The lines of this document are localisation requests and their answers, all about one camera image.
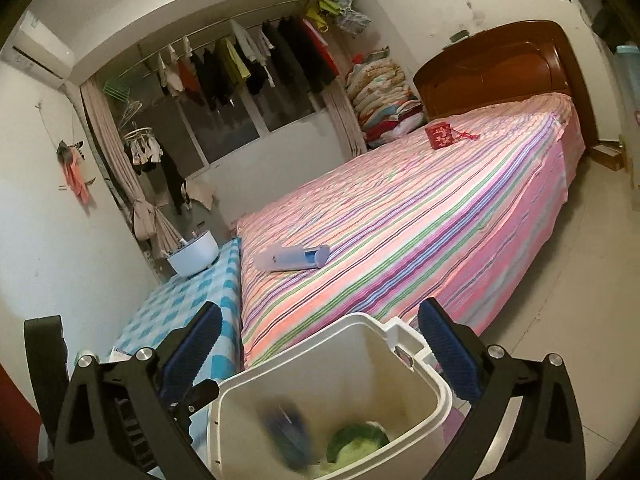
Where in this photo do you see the white air conditioner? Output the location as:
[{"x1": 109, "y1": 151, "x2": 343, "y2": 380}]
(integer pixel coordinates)
[{"x1": 1, "y1": 10, "x2": 75, "y2": 89}]

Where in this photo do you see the dark wooden headboard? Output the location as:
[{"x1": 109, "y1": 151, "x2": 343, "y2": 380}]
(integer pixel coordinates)
[{"x1": 413, "y1": 20, "x2": 599, "y2": 148}]

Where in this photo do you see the red pouch with tassel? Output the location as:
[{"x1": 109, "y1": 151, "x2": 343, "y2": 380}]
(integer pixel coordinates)
[{"x1": 425, "y1": 122, "x2": 480, "y2": 150}]

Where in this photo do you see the beige tied curtain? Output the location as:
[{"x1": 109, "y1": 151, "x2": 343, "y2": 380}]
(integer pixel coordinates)
[{"x1": 80, "y1": 77, "x2": 181, "y2": 259}]

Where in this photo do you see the white blue long box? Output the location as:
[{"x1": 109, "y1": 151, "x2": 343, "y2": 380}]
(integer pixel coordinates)
[{"x1": 254, "y1": 245, "x2": 331, "y2": 272}]

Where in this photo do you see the dark blue-label bottle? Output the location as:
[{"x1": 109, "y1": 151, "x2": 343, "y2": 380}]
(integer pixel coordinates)
[{"x1": 260, "y1": 399, "x2": 317, "y2": 476}]

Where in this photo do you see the round sock drying hanger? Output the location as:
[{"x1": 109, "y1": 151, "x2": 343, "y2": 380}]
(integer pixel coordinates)
[{"x1": 122, "y1": 125, "x2": 164, "y2": 174}]

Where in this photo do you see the green plush toy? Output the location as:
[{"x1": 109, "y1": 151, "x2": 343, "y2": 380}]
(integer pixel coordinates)
[{"x1": 317, "y1": 422, "x2": 390, "y2": 476}]

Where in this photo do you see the striped pink bed sheet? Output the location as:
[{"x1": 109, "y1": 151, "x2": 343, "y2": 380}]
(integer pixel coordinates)
[{"x1": 236, "y1": 93, "x2": 585, "y2": 367}]

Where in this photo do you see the white plastic trash bin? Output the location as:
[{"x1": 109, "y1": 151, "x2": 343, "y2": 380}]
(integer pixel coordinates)
[{"x1": 207, "y1": 313, "x2": 452, "y2": 479}]

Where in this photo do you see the blue checkered tablecloth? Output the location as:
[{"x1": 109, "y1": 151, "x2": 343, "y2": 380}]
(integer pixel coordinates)
[{"x1": 110, "y1": 237, "x2": 244, "y2": 441}]

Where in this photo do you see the pink cloth on wall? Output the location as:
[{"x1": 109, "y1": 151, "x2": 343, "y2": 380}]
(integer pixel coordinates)
[{"x1": 56, "y1": 141, "x2": 96, "y2": 206}]

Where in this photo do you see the white round bowl container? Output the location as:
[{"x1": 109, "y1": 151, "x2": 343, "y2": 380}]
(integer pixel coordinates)
[{"x1": 167, "y1": 231, "x2": 220, "y2": 278}]

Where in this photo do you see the hanging clothes row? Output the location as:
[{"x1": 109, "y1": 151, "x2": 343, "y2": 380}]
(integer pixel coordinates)
[{"x1": 156, "y1": 0, "x2": 372, "y2": 110}]

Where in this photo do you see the stack of folded quilts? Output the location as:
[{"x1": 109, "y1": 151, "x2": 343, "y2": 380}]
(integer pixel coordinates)
[{"x1": 346, "y1": 48, "x2": 426, "y2": 150}]

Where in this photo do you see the right beige curtain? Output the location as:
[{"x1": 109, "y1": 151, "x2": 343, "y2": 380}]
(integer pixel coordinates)
[{"x1": 322, "y1": 79, "x2": 367, "y2": 160}]

